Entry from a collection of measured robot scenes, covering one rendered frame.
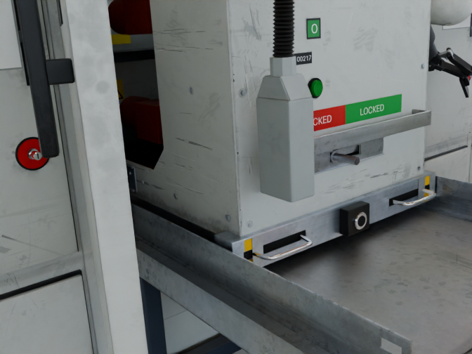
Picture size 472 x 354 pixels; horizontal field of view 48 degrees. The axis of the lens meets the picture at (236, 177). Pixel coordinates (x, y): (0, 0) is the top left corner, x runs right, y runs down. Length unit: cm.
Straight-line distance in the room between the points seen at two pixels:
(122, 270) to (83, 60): 18
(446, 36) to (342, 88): 89
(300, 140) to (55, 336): 64
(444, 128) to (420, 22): 79
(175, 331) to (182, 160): 49
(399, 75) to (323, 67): 21
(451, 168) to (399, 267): 103
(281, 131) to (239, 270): 22
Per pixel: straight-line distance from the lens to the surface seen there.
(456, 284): 90
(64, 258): 110
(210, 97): 84
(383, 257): 97
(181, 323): 129
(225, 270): 85
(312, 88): 89
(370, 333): 66
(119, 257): 46
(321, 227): 96
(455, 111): 190
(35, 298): 109
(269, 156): 76
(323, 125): 93
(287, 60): 74
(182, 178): 96
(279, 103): 73
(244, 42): 80
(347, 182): 100
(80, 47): 43
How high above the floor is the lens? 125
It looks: 16 degrees down
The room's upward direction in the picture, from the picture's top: 3 degrees counter-clockwise
